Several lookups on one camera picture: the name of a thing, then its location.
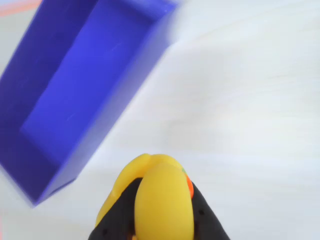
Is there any yellow rubber duck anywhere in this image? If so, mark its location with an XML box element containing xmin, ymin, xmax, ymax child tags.
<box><xmin>94</xmin><ymin>153</ymin><xmax>195</xmax><ymax>240</ymax></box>

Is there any blue plastic box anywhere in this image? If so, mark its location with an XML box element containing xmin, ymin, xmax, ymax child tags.
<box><xmin>0</xmin><ymin>0</ymin><xmax>180</xmax><ymax>209</ymax></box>

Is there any orange tape strip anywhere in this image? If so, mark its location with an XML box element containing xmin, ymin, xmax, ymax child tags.
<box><xmin>0</xmin><ymin>0</ymin><xmax>44</xmax><ymax>17</ymax></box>

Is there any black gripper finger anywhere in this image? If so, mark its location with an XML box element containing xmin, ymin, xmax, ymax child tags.
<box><xmin>192</xmin><ymin>184</ymin><xmax>231</xmax><ymax>240</ymax></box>
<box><xmin>88</xmin><ymin>177</ymin><xmax>144</xmax><ymax>240</ymax></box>

